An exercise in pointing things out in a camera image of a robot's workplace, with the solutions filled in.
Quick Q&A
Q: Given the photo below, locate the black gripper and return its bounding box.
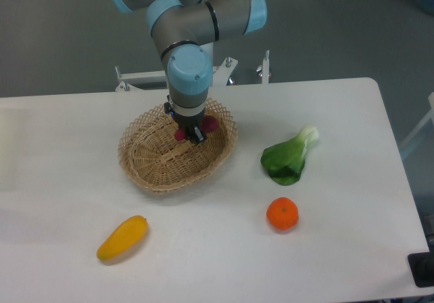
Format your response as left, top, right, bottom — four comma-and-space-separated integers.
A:
163, 95, 207, 144

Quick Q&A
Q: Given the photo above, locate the purple sweet potato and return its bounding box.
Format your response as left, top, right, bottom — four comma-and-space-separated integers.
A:
174, 115, 219, 141

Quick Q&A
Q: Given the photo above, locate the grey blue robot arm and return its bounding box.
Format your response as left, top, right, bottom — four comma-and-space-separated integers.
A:
113, 0, 268, 144

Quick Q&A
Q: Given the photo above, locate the woven wicker basket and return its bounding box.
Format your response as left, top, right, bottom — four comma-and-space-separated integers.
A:
118, 99, 237, 193

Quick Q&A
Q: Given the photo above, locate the green bok choy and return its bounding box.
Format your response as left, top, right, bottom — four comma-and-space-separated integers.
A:
260, 125, 319, 186

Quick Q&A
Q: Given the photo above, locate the orange tangerine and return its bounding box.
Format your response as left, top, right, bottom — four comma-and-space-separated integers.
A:
266, 197, 299, 231

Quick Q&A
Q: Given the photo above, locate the yellow mango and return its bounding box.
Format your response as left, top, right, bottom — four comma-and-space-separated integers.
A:
96, 216, 149, 262

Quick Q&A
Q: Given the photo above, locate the black device at table edge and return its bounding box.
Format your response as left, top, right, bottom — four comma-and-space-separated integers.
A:
408, 252, 433, 288

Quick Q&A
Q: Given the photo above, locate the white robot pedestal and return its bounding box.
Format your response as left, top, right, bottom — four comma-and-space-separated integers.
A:
166, 43, 214, 95

